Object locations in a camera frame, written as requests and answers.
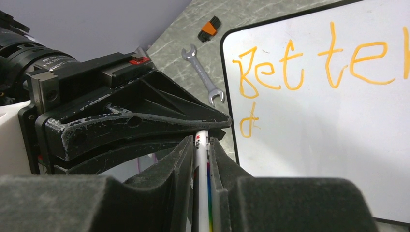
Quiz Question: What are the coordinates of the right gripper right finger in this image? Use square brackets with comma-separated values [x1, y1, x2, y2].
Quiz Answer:
[209, 138, 378, 232]

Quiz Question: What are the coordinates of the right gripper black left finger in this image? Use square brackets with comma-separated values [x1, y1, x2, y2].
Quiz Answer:
[0, 136, 194, 232]

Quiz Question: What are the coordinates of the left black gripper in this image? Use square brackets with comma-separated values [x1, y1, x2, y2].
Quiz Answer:
[18, 52, 232, 174]

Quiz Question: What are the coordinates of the white marker pen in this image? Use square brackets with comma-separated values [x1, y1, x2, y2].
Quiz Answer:
[192, 130, 213, 232]

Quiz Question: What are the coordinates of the white whiteboard black frame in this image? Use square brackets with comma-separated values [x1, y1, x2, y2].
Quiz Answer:
[220, 0, 410, 224]

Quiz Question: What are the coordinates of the silver open-end wrench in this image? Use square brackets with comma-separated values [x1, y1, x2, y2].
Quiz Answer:
[181, 44, 226, 107]

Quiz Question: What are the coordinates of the black orange hex key set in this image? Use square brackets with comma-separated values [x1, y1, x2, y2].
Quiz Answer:
[197, 16, 222, 43]

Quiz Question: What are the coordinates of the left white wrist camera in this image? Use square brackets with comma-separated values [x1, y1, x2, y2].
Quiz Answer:
[0, 101, 31, 175]

